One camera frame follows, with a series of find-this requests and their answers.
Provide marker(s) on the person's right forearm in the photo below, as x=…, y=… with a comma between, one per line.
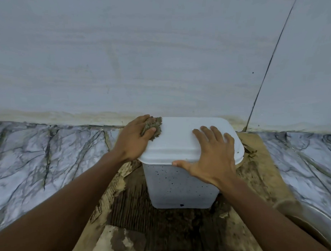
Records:
x=262, y=222

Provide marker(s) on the person's right middle finger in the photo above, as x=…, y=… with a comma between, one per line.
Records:
x=208, y=135

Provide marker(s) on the person's left thumb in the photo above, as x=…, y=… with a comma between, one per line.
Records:
x=149, y=132

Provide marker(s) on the grey-brown scrub pad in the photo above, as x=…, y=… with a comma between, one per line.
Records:
x=154, y=124

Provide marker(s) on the person's left hand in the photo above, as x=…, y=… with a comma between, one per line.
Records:
x=128, y=141

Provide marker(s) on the steel bowl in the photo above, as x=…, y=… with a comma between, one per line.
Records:
x=314, y=218

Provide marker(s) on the person's right hand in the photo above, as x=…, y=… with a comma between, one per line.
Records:
x=214, y=161

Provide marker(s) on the person's right thumb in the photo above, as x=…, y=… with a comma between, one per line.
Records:
x=183, y=166

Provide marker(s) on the person's left forearm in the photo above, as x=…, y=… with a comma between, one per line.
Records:
x=65, y=204

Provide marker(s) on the white speckled plastic container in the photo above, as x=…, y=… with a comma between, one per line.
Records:
x=177, y=186

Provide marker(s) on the white plastic container lid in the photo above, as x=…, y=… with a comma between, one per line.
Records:
x=178, y=140

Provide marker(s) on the person's right little finger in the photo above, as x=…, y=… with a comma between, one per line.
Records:
x=229, y=141

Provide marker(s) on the stained brown cardboard sheet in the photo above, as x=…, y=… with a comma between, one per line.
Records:
x=178, y=230

